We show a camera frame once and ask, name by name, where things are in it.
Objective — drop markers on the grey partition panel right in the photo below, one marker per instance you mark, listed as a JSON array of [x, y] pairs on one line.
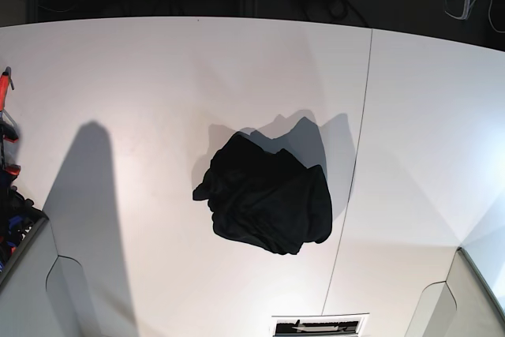
[[461, 305]]

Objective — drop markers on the printed label card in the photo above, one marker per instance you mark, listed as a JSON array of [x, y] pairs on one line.
[[333, 325]]

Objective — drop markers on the black t-shirt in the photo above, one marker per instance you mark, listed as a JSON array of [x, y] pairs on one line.
[[269, 200]]

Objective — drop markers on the grey bin with clutter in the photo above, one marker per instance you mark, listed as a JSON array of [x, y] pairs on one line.
[[20, 222]]

